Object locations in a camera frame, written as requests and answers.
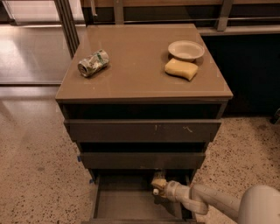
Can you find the crushed green white can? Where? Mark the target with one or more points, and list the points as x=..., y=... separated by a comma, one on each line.
x=93, y=63

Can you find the yellow sponge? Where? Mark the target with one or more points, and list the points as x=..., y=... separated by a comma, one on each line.
x=181, y=68

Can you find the brown drawer cabinet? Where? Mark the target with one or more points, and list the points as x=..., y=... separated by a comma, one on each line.
x=135, y=86

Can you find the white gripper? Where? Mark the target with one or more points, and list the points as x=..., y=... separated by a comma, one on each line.
x=171, y=189

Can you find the open bottom drawer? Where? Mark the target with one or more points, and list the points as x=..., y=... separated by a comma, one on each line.
x=127, y=197

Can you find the top drawer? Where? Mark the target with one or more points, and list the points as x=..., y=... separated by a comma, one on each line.
x=142, y=131

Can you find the metal railing frame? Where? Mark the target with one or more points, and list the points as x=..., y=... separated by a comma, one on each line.
x=219, y=16

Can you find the clear blue plastic bottle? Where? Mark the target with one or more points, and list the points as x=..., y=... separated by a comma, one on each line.
x=159, y=175

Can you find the middle drawer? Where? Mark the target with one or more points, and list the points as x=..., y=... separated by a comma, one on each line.
x=136, y=160

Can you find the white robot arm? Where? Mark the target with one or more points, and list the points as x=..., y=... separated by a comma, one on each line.
x=260, y=204

